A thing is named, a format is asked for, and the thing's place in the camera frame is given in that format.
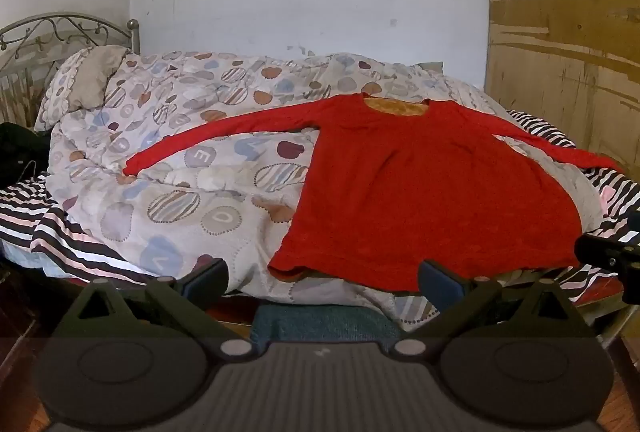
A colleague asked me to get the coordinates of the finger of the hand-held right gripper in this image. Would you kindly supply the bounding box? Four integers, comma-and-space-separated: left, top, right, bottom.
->
574, 234, 640, 271

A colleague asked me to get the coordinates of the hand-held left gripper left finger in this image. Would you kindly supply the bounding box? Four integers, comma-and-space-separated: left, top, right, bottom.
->
52, 258, 255, 358

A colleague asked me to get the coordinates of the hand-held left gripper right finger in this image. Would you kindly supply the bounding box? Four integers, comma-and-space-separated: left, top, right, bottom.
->
387, 259, 590, 358

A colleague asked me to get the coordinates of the red long-sleeve shirt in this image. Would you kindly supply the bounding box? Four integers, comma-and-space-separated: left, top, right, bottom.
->
122, 92, 626, 293

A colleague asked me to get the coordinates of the patterned quilt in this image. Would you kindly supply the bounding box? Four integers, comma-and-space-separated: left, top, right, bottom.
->
47, 49, 601, 333

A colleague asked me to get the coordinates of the teal floor mat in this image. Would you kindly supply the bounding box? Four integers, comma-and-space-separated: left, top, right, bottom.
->
250, 303, 403, 354

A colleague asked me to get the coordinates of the black and white striped sheet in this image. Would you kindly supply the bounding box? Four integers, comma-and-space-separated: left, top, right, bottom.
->
0, 109, 640, 333

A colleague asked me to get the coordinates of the wooden board panel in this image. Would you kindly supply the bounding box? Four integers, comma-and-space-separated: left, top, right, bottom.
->
484, 0, 640, 173

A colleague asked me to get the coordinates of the dark cloth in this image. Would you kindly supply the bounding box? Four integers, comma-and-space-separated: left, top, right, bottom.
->
0, 122, 52, 199

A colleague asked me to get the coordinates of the beige pillow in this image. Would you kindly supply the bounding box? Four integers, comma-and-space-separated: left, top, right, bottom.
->
35, 44, 132, 133

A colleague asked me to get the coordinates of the metal bed headboard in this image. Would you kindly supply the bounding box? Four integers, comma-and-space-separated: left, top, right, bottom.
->
0, 12, 142, 127

